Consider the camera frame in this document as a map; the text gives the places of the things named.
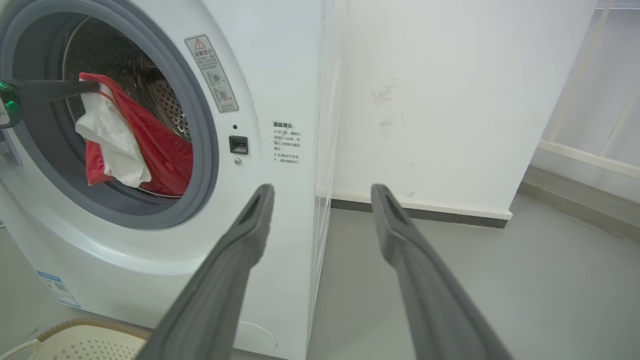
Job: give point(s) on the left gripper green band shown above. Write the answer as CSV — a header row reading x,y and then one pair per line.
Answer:
x,y
9,102

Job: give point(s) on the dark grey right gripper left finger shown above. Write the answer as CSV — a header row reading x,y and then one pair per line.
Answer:
x,y
215,290

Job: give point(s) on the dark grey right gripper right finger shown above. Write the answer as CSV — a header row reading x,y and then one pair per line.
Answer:
x,y
430,295

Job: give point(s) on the white garment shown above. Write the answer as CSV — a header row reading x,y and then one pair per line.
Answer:
x,y
112,140

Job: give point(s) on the red garment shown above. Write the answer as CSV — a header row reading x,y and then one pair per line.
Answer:
x,y
167,150

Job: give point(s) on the beige plastic laundry basket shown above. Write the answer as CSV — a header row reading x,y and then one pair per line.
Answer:
x,y
85,342

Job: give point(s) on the white front-loading washing machine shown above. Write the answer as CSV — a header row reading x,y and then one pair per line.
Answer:
x,y
280,75

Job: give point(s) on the perforated steel washer drum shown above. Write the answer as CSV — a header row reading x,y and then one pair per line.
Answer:
x,y
170,107

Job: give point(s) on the black door latch socket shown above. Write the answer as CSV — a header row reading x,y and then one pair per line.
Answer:
x,y
238,145

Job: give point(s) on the grey rubber door gasket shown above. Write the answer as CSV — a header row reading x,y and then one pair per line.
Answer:
x,y
200,115

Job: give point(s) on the blue and white energy label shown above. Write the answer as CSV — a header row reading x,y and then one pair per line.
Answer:
x,y
59,289

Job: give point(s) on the grey warning sticker with triangle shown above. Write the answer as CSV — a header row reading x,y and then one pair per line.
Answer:
x,y
212,75

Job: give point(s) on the clear sticker with black text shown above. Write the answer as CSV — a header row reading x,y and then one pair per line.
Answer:
x,y
286,142

